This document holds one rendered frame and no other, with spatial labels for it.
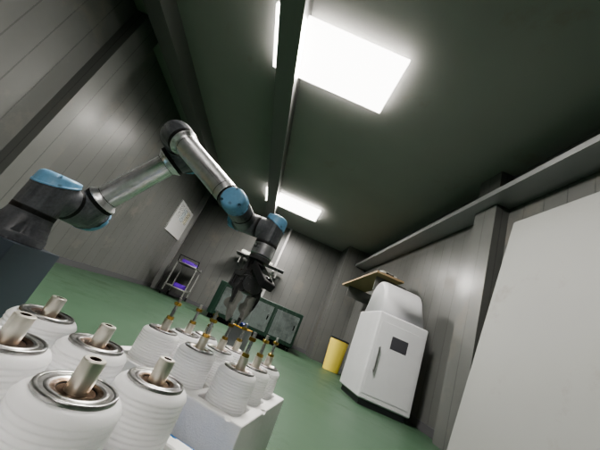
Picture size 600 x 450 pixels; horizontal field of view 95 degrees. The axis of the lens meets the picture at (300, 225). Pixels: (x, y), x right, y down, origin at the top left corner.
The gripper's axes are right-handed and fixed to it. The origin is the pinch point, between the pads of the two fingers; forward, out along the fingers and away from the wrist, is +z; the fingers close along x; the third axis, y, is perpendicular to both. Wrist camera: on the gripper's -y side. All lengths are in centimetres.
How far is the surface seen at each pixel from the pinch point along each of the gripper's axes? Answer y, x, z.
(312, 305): 424, -474, -76
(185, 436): -18.2, 10.8, 22.4
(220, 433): -23.5, 7.2, 19.0
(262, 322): 350, -289, 5
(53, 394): -42, 41, 9
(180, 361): -8.2, 13.9, 12.3
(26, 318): -31, 45, 6
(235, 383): -19.7, 5.7, 11.1
